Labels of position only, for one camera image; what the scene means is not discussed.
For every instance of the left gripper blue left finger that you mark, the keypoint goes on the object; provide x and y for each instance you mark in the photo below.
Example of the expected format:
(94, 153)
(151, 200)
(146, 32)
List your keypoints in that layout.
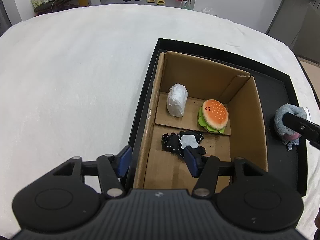
(123, 161)

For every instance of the white soft bundle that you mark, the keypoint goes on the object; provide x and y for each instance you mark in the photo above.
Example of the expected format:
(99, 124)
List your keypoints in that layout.
(176, 100)

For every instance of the yellow slippers pair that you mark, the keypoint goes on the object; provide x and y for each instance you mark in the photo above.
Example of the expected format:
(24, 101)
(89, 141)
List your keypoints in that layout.
(158, 2)

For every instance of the grey upholstered panel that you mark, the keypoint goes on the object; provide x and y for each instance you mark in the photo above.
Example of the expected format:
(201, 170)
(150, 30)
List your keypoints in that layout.
(296, 24)

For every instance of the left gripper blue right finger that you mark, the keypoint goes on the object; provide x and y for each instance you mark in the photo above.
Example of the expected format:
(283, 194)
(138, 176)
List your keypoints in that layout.
(195, 159)

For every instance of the black and white plush toy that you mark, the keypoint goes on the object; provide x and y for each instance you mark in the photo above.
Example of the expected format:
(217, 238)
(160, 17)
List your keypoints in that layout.
(175, 143)

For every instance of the black tray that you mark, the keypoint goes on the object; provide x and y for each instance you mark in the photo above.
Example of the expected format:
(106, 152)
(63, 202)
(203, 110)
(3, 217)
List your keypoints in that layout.
(275, 89)

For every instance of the plush hamburger toy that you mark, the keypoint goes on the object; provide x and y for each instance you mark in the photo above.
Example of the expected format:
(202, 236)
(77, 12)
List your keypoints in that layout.
(213, 116)

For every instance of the brown cardboard box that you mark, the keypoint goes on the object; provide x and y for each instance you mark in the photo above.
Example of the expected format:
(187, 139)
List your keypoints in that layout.
(194, 94)

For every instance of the grey pink fluffy plush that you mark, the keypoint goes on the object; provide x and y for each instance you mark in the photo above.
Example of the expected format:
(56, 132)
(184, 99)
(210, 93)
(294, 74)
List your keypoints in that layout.
(289, 137)

